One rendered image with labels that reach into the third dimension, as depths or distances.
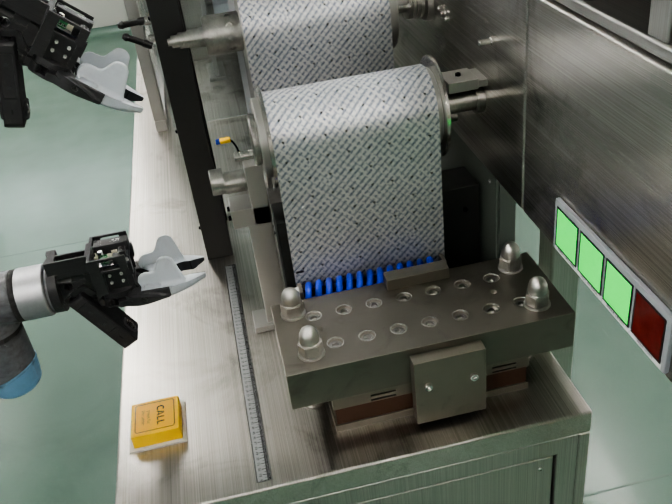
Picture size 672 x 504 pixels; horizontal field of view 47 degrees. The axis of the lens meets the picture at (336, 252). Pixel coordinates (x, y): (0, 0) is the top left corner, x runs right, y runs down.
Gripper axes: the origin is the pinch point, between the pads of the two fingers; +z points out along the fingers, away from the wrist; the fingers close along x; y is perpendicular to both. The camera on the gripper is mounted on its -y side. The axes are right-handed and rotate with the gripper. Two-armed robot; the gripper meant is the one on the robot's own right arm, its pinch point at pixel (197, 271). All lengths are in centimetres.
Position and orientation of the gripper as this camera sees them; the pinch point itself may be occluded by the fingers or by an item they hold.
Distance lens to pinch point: 113.5
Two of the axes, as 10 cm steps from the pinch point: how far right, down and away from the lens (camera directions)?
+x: -2.0, -5.1, 8.3
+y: -1.1, -8.3, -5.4
